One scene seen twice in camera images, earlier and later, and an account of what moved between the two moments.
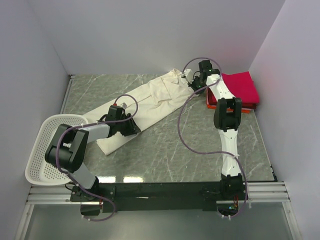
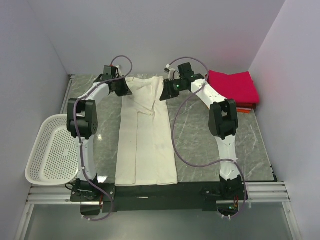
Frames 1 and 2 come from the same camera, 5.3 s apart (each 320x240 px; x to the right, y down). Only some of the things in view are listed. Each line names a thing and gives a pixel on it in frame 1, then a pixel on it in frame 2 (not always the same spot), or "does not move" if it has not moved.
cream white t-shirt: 101,117 → 146,154
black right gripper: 191,84 → 167,92
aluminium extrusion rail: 260,192 does not move
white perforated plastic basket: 38,171 does not move
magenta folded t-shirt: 241,85 does not move
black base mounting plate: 160,197 does not move
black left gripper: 132,128 → 126,91
